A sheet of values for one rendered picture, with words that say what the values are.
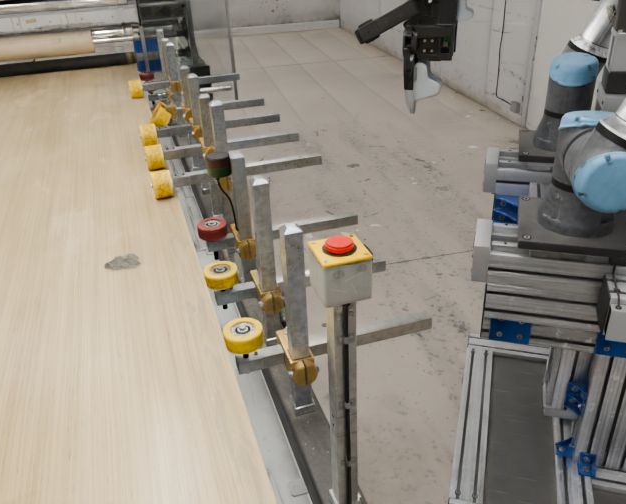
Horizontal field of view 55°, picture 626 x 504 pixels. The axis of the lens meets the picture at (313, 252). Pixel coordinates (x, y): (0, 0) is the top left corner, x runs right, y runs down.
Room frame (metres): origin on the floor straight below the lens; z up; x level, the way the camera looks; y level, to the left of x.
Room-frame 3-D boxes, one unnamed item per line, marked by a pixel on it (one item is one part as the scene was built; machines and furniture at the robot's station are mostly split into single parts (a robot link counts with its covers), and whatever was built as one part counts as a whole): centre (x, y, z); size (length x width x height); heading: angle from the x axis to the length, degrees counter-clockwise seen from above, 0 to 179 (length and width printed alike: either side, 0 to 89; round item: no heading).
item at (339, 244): (0.72, -0.04, 1.22); 0.04 x 0.04 x 0.02
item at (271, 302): (1.23, 0.12, 0.83); 0.13 x 0.06 x 0.05; 17
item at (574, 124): (1.12, -0.55, 1.21); 0.13 x 0.12 x 0.14; 169
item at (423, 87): (1.04, -0.20, 1.35); 0.06 x 0.03 x 0.09; 72
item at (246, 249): (1.47, 0.19, 0.85); 0.13 x 0.06 x 0.05; 17
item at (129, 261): (1.28, 0.46, 0.91); 0.09 x 0.07 x 0.02; 100
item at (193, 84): (2.17, 0.39, 0.91); 0.03 x 0.03 x 0.48; 17
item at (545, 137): (1.60, -0.70, 1.09); 0.15 x 0.15 x 0.10
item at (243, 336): (0.98, 0.15, 0.85); 0.08 x 0.08 x 0.11
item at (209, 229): (1.47, 0.27, 0.85); 0.08 x 0.08 x 0.11
